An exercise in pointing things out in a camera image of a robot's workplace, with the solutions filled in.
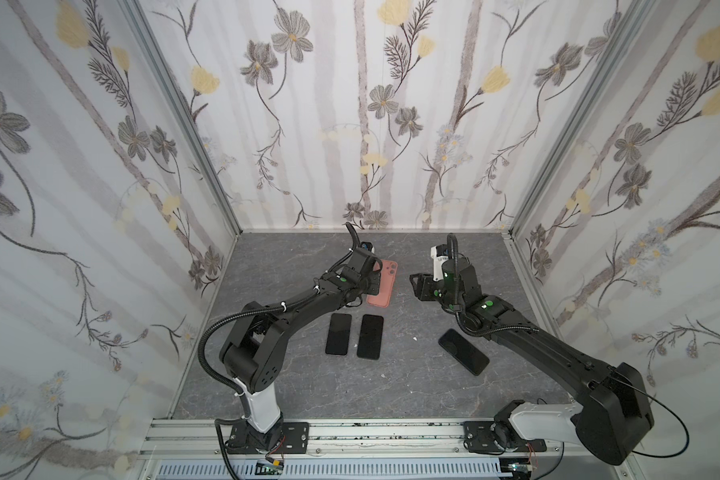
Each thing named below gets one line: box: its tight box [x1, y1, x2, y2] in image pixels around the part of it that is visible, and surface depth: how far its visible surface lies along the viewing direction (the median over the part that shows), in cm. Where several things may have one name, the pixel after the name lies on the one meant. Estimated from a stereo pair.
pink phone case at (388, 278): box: [366, 259, 399, 308], surface depth 91 cm
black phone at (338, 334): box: [325, 312, 352, 356], surface depth 93 cm
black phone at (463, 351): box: [438, 328, 490, 376], surface depth 89 cm
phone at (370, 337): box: [357, 314, 384, 360], surface depth 94 cm
